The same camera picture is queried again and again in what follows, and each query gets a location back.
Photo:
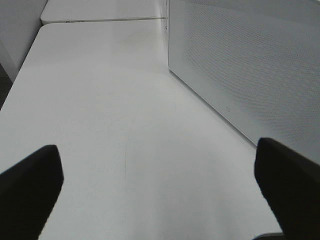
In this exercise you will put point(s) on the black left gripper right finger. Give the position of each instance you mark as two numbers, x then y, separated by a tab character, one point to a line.
290	183

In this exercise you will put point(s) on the white adjacent table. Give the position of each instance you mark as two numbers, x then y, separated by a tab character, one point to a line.
73	11

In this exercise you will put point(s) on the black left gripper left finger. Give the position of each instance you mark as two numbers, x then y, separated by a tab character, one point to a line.
28	193

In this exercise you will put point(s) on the white microwave door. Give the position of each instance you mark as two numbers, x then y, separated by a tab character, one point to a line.
256	62

